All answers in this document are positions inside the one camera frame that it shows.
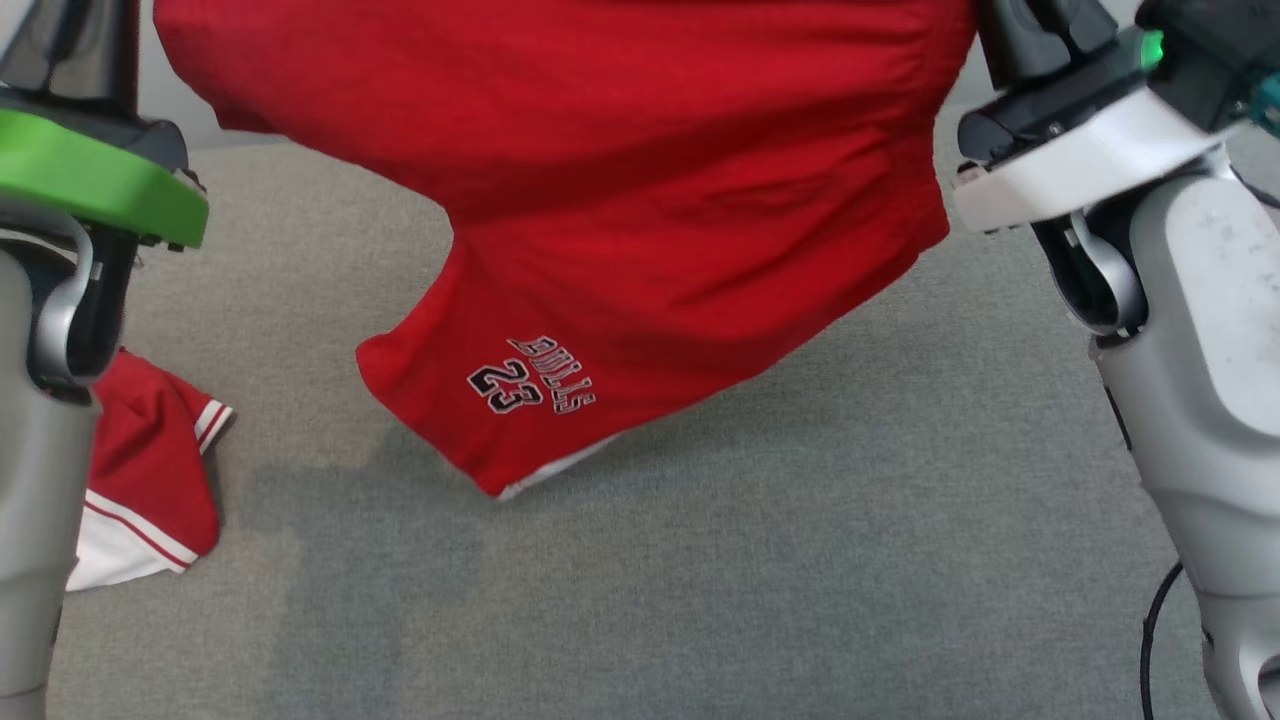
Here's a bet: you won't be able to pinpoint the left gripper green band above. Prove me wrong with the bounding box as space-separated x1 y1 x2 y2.
0 0 211 251

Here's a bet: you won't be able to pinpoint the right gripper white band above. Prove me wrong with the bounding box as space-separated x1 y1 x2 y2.
950 0 1238 236

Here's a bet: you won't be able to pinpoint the red shirt with white sleeves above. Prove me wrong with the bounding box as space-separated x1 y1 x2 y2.
65 347 234 593

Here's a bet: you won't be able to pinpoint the red Bulls 23 shorts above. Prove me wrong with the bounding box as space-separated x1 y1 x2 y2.
153 0 976 501

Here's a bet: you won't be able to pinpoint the grey fabric sofa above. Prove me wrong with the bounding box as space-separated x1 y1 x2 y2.
45 90 1216 720

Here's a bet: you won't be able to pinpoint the teal camera cable plug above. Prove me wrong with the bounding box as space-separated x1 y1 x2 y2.
1248 75 1280 136

